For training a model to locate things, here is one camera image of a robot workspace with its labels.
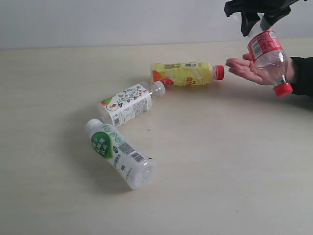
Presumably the yellow juice bottle red cap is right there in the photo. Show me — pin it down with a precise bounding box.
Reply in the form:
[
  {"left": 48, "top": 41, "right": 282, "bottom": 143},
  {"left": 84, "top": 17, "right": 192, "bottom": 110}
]
[{"left": 151, "top": 62, "right": 224, "bottom": 86}]

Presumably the clear bottle green label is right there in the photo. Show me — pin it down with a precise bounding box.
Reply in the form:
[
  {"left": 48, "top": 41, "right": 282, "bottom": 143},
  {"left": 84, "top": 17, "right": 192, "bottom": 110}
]
[{"left": 85, "top": 118, "right": 155, "bottom": 189}]

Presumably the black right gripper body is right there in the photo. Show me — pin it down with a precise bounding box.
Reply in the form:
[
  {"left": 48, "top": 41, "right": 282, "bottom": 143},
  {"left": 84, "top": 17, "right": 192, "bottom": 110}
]
[{"left": 224, "top": 0, "right": 297, "bottom": 17}]

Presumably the clear bottle floral white label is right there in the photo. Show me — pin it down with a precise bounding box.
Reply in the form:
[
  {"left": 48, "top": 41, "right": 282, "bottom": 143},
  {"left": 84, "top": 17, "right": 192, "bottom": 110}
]
[{"left": 98, "top": 81, "right": 166, "bottom": 127}]

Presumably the black sleeved forearm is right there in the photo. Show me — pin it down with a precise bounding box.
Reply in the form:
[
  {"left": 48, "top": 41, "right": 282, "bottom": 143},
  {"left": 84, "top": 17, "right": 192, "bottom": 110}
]
[{"left": 291, "top": 57, "right": 313, "bottom": 97}]

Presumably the open bare human hand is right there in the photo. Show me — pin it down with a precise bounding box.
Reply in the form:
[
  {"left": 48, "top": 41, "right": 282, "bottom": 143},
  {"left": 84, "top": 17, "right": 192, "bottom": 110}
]
[{"left": 225, "top": 52, "right": 294, "bottom": 86}]

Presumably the clear cola bottle red label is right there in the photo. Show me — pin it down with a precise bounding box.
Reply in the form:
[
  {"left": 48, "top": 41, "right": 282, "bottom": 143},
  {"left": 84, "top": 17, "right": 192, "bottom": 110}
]
[{"left": 247, "top": 29, "right": 293, "bottom": 97}]

